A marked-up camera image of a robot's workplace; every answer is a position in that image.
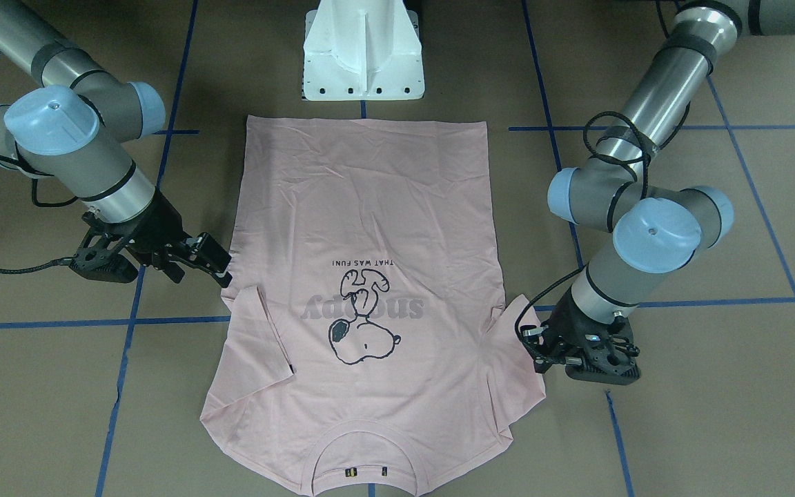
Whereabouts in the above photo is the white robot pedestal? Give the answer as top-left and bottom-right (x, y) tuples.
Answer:
(301, 1), (426, 101)

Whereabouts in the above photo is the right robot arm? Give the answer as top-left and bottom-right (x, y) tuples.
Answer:
(0, 1), (232, 287)

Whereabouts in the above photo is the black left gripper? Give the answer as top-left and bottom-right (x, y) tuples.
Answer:
(520, 291), (622, 375)

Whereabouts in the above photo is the pink Snoopy t-shirt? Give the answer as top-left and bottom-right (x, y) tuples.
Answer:
(201, 116), (546, 496)

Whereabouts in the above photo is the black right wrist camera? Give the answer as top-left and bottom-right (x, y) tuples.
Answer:
(68, 212), (138, 284)

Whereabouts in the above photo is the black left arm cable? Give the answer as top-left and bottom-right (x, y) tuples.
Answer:
(513, 104), (691, 332)

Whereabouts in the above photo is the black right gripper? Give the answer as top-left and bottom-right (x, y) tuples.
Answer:
(126, 191), (233, 289)

